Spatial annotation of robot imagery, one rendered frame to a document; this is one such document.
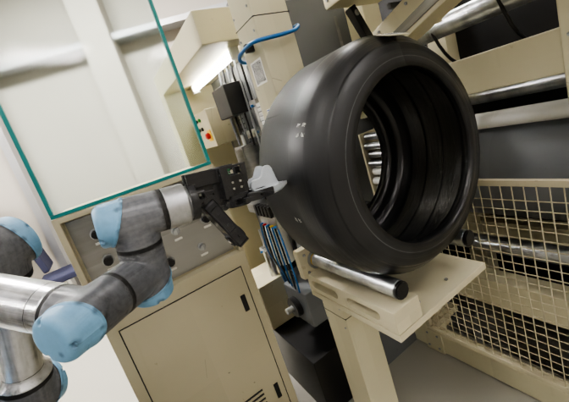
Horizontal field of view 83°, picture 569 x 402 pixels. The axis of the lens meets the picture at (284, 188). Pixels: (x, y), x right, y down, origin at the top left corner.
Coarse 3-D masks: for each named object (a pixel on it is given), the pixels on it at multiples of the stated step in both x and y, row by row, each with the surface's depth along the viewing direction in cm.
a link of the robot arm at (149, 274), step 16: (160, 240) 56; (128, 256) 53; (144, 256) 54; (160, 256) 56; (112, 272) 50; (128, 272) 51; (144, 272) 53; (160, 272) 56; (144, 288) 52; (160, 288) 56; (144, 304) 55
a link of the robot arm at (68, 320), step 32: (0, 288) 48; (32, 288) 47; (64, 288) 46; (96, 288) 46; (128, 288) 49; (0, 320) 46; (32, 320) 44; (64, 320) 41; (96, 320) 43; (64, 352) 41
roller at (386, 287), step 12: (312, 264) 103; (324, 264) 96; (336, 264) 92; (348, 276) 87; (360, 276) 83; (372, 276) 80; (384, 276) 78; (372, 288) 80; (384, 288) 76; (396, 288) 73; (408, 288) 75
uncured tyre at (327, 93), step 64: (320, 64) 70; (384, 64) 67; (448, 64) 78; (320, 128) 62; (384, 128) 106; (448, 128) 94; (320, 192) 63; (384, 192) 107; (448, 192) 95; (384, 256) 69
